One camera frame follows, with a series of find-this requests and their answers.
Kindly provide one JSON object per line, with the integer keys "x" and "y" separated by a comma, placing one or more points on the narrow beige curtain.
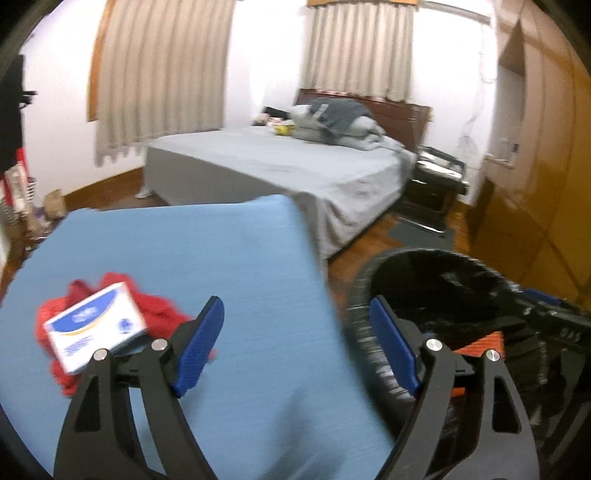
{"x": 360, "y": 50}

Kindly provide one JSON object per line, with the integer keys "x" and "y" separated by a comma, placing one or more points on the black metal-frame chair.
{"x": 429, "y": 194}

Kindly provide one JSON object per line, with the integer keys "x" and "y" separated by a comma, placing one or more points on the wide beige curtain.
{"x": 161, "y": 74}

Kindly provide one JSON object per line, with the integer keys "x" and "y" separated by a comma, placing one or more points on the black pillow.
{"x": 274, "y": 110}

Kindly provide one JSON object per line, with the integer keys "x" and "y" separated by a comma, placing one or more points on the black trash bin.
{"x": 364, "y": 323}

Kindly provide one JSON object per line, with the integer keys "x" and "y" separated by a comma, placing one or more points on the pale chair cushion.
{"x": 438, "y": 166}

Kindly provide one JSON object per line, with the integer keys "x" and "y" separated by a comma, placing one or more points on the grey floor mat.
{"x": 420, "y": 237}

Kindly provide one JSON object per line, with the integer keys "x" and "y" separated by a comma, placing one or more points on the yellow plush toy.
{"x": 284, "y": 129}

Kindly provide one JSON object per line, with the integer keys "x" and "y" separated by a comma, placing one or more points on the striped bag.
{"x": 28, "y": 191}

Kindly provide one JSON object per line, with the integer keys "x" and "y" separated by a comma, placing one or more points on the wooden window frame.
{"x": 94, "y": 83}

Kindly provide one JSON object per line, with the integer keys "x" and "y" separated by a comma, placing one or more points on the brown paper bag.
{"x": 54, "y": 203}

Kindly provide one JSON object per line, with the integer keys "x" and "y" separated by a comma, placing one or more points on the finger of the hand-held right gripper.
{"x": 558, "y": 325}
{"x": 540, "y": 295}

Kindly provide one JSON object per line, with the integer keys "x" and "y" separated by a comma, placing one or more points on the dark wooden bed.
{"x": 401, "y": 115}

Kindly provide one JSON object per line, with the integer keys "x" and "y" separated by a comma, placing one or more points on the blue cloth mat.
{"x": 254, "y": 300}

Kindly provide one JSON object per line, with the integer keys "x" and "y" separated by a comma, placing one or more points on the wooden wardrobe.
{"x": 545, "y": 184}

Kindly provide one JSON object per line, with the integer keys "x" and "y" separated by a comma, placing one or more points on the red garment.
{"x": 21, "y": 159}

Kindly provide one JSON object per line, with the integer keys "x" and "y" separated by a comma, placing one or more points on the short wooden curtain pelmet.
{"x": 401, "y": 3}

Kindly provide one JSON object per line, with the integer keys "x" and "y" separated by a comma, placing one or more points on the red plastic bag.
{"x": 157, "y": 309}

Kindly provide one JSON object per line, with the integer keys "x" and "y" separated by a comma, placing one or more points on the white and blue box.
{"x": 92, "y": 327}

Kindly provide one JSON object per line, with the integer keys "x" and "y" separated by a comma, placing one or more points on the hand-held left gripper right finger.
{"x": 392, "y": 346}

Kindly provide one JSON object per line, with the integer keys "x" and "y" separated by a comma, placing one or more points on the grey bedsheet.
{"x": 277, "y": 170}

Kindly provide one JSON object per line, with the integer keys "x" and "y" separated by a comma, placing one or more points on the folded grey duvet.
{"x": 364, "y": 134}

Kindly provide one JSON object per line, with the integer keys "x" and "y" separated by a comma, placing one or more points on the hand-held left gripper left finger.
{"x": 198, "y": 350}

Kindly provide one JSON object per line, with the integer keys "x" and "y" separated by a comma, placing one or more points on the dark grey garment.
{"x": 341, "y": 113}

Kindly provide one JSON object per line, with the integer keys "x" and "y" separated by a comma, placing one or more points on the pink plush toy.
{"x": 263, "y": 120}

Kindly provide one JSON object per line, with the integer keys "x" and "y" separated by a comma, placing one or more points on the black jacket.
{"x": 11, "y": 129}

